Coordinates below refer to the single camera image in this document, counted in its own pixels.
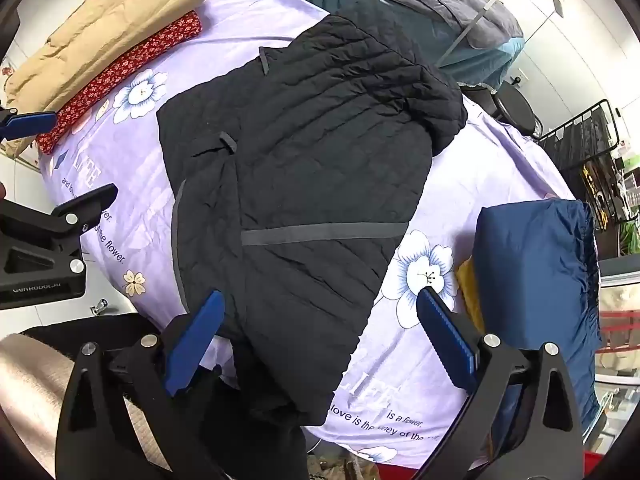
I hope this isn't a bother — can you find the beige knit cloth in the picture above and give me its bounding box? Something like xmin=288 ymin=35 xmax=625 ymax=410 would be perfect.
xmin=0 ymin=335 xmax=171 ymax=466

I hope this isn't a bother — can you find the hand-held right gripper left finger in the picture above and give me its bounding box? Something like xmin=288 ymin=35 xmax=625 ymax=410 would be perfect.
xmin=56 ymin=289 xmax=236 ymax=480

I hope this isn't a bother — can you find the purple floral bed sheet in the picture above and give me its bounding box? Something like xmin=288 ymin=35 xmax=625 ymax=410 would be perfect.
xmin=37 ymin=0 xmax=591 ymax=466

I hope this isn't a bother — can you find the black quilted jacket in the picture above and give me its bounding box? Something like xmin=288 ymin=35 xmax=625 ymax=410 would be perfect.
xmin=156 ymin=7 xmax=468 ymax=431

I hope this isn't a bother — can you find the navy blue folded garment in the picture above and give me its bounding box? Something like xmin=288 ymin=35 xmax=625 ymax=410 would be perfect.
xmin=472 ymin=200 xmax=603 ymax=453

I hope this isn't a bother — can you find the beige folded quilt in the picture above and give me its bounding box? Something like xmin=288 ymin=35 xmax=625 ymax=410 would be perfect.
xmin=2 ymin=0 xmax=221 ymax=158

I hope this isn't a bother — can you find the green potted plant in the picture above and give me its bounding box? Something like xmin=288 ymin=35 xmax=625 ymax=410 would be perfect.
xmin=617 ymin=220 xmax=640 ymax=256

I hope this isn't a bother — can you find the white strap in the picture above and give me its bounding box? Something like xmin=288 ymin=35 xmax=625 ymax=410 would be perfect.
xmin=437 ymin=0 xmax=521 ymax=68

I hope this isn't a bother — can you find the red floral cloth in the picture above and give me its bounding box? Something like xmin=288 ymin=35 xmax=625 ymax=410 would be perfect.
xmin=37 ymin=10 xmax=203 ymax=156

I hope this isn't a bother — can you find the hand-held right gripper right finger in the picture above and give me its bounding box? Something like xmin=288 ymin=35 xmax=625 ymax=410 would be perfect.
xmin=415 ymin=287 xmax=583 ymax=480

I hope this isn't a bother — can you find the black wire rack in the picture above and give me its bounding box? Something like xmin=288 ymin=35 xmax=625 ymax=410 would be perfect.
xmin=537 ymin=100 xmax=640 ymax=226

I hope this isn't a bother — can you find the black round stool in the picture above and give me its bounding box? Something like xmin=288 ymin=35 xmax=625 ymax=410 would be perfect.
xmin=492 ymin=82 xmax=543 ymax=136

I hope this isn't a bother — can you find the yellow cloth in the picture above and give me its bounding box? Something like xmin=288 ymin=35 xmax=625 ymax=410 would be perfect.
xmin=455 ymin=255 xmax=486 ymax=331

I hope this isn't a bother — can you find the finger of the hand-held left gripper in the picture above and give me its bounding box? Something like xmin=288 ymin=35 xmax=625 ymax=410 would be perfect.
xmin=0 ymin=109 xmax=58 ymax=143
xmin=0 ymin=183 xmax=119 ymax=288

